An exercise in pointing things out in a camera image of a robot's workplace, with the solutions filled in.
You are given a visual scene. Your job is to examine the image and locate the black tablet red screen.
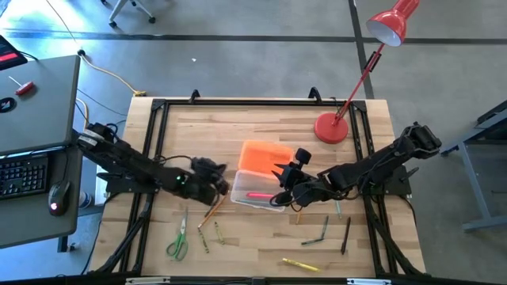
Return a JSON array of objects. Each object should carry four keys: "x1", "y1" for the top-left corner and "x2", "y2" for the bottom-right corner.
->
[{"x1": 0, "y1": 34, "x2": 29, "y2": 71}]

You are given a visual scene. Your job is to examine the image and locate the office chair wheel base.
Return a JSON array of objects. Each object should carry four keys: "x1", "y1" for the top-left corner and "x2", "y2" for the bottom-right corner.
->
[{"x1": 101, "y1": 0, "x2": 157, "y2": 29}]

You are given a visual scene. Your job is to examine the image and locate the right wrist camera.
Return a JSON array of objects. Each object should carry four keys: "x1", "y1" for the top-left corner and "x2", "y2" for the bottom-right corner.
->
[{"x1": 295, "y1": 147, "x2": 313, "y2": 167}]

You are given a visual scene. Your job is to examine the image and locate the silver frame bracket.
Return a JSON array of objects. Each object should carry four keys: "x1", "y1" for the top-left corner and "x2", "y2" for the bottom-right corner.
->
[
  {"x1": 347, "y1": 277, "x2": 393, "y2": 285},
  {"x1": 125, "y1": 276, "x2": 171, "y2": 285}
]

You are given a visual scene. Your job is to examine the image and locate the round black coaster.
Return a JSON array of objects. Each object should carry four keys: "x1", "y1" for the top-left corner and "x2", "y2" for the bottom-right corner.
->
[{"x1": 0, "y1": 97, "x2": 18, "y2": 114}]

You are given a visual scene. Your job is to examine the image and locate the dark brown pencil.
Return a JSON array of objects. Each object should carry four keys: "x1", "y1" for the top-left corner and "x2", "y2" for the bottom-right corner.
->
[{"x1": 341, "y1": 216, "x2": 353, "y2": 256}]

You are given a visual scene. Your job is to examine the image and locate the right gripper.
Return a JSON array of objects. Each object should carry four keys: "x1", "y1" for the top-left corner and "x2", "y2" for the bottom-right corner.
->
[{"x1": 272, "y1": 161, "x2": 316, "y2": 193}]

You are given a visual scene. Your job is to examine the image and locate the green handled scissors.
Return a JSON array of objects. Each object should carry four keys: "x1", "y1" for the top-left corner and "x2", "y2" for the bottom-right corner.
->
[{"x1": 165, "y1": 207, "x2": 190, "y2": 262}]

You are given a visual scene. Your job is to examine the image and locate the black pencil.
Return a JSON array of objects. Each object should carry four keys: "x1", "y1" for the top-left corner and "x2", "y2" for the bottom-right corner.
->
[{"x1": 203, "y1": 202, "x2": 220, "y2": 219}]

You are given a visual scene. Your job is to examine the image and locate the grey desk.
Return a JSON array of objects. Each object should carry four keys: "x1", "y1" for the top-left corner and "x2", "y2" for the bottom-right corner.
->
[{"x1": 0, "y1": 54, "x2": 84, "y2": 250}]

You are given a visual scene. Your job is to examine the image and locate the black keyboard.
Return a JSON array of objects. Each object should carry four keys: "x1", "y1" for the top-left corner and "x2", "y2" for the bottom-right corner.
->
[{"x1": 0, "y1": 154, "x2": 50, "y2": 200}]

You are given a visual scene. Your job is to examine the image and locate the blue grey metal table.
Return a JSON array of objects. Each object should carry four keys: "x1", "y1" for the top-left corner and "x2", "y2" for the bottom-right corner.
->
[{"x1": 437, "y1": 98, "x2": 507, "y2": 234}]

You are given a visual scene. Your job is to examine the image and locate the red desk lamp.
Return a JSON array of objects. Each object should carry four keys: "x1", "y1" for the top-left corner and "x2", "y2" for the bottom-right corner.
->
[{"x1": 313, "y1": 0, "x2": 421, "y2": 145}]

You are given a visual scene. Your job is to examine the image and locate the clear supply box orange lid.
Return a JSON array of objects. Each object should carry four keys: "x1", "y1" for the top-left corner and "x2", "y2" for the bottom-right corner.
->
[{"x1": 230, "y1": 139, "x2": 295, "y2": 213}]

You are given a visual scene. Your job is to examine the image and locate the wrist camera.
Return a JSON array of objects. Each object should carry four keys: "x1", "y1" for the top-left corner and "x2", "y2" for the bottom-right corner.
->
[
  {"x1": 192, "y1": 157, "x2": 227, "y2": 179},
  {"x1": 295, "y1": 147, "x2": 313, "y2": 167}
]

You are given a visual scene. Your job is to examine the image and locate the orange wooden pencil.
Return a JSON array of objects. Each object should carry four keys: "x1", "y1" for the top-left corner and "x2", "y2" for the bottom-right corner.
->
[{"x1": 196, "y1": 195, "x2": 228, "y2": 230}]

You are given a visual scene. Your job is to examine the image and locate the yellow extension cable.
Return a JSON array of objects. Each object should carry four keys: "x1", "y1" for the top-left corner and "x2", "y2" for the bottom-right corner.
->
[{"x1": 77, "y1": 49, "x2": 147, "y2": 98}]

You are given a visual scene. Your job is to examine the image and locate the black computer mouse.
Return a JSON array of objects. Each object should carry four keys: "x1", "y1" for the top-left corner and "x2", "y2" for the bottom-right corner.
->
[{"x1": 47, "y1": 180, "x2": 72, "y2": 217}]

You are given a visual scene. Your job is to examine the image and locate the red handled hex key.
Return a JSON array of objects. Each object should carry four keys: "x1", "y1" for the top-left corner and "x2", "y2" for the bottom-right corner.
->
[{"x1": 7, "y1": 74, "x2": 36, "y2": 97}]

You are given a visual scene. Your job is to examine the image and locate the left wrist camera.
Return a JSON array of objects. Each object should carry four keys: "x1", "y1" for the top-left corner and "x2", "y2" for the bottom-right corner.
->
[{"x1": 192, "y1": 157, "x2": 227, "y2": 179}]

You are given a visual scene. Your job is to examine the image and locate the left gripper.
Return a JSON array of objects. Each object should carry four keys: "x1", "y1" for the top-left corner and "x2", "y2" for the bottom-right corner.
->
[{"x1": 193, "y1": 176, "x2": 231, "y2": 207}]

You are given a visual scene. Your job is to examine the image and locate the yellow marker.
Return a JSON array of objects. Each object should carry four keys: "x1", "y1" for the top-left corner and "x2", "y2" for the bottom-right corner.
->
[{"x1": 281, "y1": 257, "x2": 322, "y2": 273}]

